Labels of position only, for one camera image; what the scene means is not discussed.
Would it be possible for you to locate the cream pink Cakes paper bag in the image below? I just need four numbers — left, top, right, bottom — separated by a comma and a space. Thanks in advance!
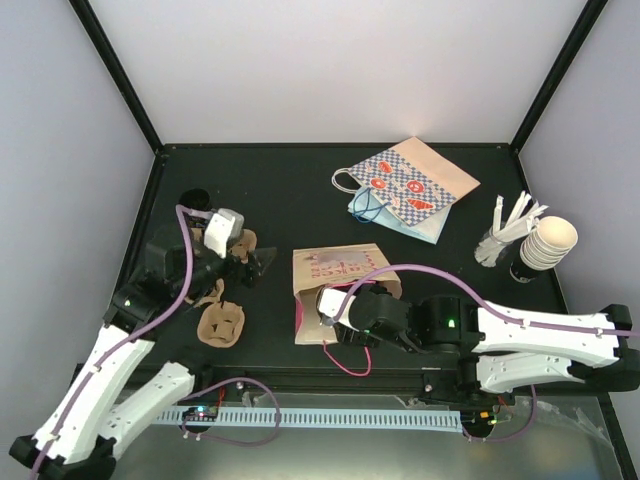
292, 243, 389, 348

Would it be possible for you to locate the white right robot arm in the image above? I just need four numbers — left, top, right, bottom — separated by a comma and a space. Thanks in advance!
317, 285, 639, 403

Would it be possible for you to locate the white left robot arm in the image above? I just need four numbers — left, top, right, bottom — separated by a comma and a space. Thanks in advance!
9, 239, 276, 479

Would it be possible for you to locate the black open coffee cup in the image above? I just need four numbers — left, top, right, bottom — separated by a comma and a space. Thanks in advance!
179, 188, 211, 211

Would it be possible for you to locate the light blue paper bag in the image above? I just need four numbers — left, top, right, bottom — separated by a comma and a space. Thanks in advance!
347, 188, 450, 245

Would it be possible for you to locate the blue checkered bakery paper bag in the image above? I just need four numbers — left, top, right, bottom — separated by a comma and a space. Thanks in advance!
332, 137, 480, 227

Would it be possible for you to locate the tall white paper cup stack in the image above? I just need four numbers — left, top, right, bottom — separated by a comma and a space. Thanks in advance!
520, 216, 578, 271

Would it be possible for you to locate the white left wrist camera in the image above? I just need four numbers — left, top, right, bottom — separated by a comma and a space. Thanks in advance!
203, 208, 244, 259

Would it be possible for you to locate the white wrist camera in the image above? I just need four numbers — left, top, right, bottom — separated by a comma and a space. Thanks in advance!
203, 208, 244, 259
316, 288, 346, 327

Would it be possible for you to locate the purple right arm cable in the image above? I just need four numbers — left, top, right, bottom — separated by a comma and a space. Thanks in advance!
320, 264, 640, 336

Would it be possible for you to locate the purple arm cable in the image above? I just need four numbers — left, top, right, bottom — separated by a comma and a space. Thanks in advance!
30, 204, 216, 479
320, 264, 640, 336

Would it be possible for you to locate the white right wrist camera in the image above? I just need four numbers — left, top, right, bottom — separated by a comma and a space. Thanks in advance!
316, 288, 346, 327

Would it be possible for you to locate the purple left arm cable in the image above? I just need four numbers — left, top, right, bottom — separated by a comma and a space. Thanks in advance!
30, 204, 216, 479

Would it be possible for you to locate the white slotted cable rail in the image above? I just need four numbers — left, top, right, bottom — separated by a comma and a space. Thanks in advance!
152, 406, 496, 433

